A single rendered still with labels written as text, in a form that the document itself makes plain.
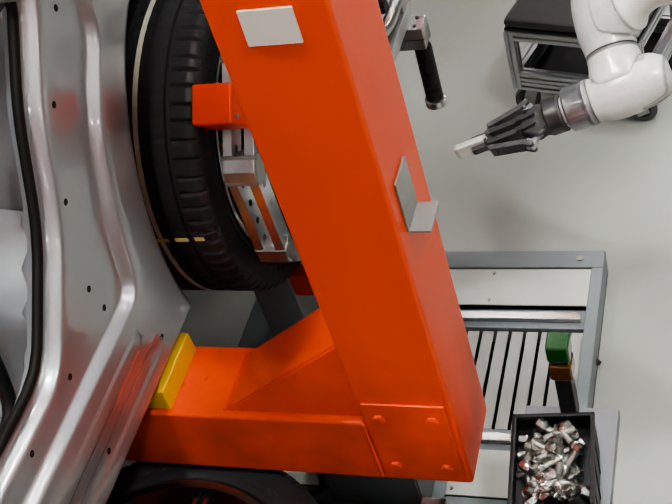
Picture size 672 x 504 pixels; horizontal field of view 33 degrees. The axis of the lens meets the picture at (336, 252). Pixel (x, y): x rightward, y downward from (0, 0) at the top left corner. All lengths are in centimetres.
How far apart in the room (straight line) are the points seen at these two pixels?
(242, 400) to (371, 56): 76
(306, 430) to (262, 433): 9
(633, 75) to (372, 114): 88
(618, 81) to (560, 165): 110
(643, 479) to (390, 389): 92
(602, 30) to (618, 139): 113
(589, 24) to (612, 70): 10
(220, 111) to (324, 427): 56
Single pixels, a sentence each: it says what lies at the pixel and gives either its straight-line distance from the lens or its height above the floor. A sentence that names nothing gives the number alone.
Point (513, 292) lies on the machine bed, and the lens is 288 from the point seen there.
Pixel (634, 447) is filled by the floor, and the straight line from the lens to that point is 266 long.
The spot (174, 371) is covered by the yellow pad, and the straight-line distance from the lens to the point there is 207.
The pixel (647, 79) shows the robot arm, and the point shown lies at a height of 81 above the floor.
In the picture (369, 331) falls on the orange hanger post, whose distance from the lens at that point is 173.
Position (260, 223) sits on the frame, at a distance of 213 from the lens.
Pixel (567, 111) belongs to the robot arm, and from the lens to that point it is 227.
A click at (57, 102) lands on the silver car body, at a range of 181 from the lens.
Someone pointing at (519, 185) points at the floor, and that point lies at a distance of 328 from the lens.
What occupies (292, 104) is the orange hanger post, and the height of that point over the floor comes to 135.
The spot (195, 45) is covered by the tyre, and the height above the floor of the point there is 114.
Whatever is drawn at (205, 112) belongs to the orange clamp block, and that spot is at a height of 109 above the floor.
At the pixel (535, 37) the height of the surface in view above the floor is 29.
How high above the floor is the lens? 217
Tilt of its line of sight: 42 degrees down
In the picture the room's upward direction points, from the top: 20 degrees counter-clockwise
